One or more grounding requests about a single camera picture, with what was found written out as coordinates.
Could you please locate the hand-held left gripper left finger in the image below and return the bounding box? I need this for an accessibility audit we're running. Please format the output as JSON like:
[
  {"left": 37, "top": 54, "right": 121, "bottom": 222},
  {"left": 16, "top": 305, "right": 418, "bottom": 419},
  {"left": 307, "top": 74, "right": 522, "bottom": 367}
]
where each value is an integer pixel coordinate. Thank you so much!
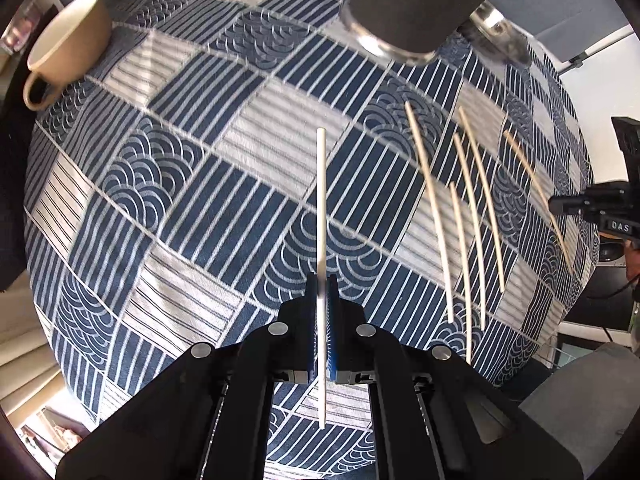
[{"left": 55, "top": 272, "right": 321, "bottom": 480}]

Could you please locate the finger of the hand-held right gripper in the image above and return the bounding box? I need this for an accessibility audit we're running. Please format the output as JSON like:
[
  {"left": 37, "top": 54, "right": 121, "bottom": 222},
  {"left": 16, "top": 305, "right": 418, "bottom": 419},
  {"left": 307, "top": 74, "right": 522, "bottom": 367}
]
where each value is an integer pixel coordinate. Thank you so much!
[{"left": 548, "top": 185, "right": 632, "bottom": 218}]

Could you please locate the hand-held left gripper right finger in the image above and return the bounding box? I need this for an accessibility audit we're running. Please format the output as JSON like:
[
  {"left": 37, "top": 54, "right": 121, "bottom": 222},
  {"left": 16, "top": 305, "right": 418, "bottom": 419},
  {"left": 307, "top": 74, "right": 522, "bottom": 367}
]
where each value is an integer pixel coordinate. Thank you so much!
[{"left": 325, "top": 274, "right": 583, "bottom": 480}]

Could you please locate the long bamboo chopstick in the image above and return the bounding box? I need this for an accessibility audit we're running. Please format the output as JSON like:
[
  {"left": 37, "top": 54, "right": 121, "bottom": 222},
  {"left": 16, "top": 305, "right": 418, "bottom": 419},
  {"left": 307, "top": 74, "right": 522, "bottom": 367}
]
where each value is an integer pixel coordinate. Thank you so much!
[{"left": 316, "top": 128, "right": 328, "bottom": 428}]

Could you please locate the bunch of wooden chopsticks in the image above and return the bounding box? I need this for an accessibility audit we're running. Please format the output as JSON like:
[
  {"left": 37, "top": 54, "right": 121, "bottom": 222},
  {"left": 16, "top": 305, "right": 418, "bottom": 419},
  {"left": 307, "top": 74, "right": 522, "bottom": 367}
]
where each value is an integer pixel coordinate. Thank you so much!
[{"left": 404, "top": 101, "right": 576, "bottom": 365}]

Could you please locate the black steel utensil holder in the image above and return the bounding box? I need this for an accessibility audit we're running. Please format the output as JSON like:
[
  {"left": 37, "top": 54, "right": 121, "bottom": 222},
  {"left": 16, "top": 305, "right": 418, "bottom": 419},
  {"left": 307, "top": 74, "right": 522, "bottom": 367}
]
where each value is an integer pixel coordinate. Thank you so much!
[{"left": 342, "top": 0, "right": 523, "bottom": 65}]

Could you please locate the person's grey clothing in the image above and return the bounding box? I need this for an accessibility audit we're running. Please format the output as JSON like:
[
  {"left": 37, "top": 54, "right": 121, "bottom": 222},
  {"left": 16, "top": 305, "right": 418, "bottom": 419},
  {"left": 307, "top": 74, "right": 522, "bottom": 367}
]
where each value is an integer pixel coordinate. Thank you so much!
[{"left": 520, "top": 342, "right": 640, "bottom": 446}]

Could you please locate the stainless steel bowl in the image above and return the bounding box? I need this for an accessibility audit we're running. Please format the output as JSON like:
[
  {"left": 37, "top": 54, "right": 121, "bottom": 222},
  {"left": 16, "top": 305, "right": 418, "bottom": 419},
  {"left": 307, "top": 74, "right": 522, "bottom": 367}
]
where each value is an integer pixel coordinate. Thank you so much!
[{"left": 465, "top": 2, "right": 531, "bottom": 68}]

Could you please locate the grey-blue backdrop cloth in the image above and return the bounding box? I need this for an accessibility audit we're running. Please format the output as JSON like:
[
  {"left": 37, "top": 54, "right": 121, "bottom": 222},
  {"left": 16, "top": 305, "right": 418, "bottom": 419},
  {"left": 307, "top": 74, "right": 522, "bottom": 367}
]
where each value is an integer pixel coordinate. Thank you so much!
[{"left": 480, "top": 0, "right": 636, "bottom": 63}]

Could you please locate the blue patterned tablecloth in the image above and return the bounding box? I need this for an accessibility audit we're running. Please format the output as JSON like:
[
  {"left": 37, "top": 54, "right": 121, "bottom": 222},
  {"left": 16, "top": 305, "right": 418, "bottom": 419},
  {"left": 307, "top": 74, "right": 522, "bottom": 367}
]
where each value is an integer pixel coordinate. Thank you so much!
[{"left": 22, "top": 0, "right": 601, "bottom": 480}]

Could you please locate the beige ceramic cup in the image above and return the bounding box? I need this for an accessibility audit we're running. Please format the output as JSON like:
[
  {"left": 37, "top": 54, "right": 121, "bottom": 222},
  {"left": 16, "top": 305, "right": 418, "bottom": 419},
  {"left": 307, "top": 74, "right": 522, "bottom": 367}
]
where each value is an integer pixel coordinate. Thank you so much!
[{"left": 22, "top": 0, "right": 113, "bottom": 112}]

